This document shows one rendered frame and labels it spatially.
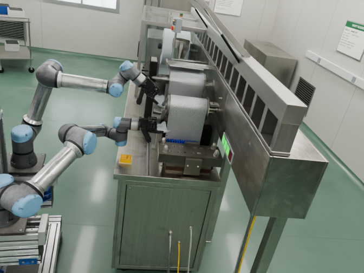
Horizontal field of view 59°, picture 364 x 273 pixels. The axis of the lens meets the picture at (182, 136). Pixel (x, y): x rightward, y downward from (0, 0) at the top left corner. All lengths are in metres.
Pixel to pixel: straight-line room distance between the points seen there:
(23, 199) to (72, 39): 6.39
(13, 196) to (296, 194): 1.22
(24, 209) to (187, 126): 1.06
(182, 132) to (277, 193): 0.91
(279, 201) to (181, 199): 0.81
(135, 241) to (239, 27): 6.20
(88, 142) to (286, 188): 0.99
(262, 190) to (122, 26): 6.50
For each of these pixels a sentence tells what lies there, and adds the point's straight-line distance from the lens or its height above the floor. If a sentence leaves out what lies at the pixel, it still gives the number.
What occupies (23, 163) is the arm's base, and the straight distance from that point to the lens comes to 2.16.
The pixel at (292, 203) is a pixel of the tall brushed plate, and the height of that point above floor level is 1.22.
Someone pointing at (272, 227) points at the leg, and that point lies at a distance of 1.64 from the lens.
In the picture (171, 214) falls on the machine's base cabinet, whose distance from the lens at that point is 2.15.
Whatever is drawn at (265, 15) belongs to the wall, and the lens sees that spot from 7.90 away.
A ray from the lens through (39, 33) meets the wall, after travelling 7.93.
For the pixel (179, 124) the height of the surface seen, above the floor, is 1.15.
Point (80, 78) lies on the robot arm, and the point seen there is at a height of 1.41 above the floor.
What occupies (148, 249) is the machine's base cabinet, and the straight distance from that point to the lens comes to 2.37.
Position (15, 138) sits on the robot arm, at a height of 1.01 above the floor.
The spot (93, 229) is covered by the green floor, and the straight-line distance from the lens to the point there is 2.91.
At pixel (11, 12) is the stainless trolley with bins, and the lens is 6.35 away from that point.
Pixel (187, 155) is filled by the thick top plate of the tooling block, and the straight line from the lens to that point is 1.98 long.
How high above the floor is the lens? 2.01
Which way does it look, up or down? 27 degrees down
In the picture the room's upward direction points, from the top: 10 degrees clockwise
